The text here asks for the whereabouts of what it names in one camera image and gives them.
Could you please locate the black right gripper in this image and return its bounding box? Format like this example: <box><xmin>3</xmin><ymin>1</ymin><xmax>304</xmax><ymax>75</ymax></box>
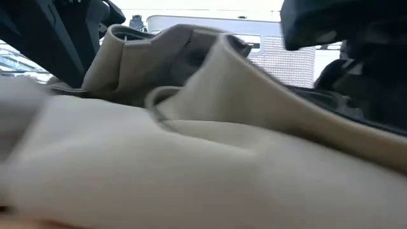
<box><xmin>281</xmin><ymin>0</ymin><xmax>407</xmax><ymax>90</ymax></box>

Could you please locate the white plastic laundry basket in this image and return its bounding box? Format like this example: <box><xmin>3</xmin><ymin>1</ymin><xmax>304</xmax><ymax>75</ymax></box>
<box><xmin>146</xmin><ymin>15</ymin><xmax>319</xmax><ymax>89</ymax></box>

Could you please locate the beige garment with black band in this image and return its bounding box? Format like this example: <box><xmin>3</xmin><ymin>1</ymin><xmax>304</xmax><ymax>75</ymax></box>
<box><xmin>0</xmin><ymin>24</ymin><xmax>407</xmax><ymax>229</ymax></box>

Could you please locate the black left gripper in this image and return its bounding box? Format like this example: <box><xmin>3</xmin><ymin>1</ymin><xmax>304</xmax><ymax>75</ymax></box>
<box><xmin>0</xmin><ymin>0</ymin><xmax>127</xmax><ymax>88</ymax></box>

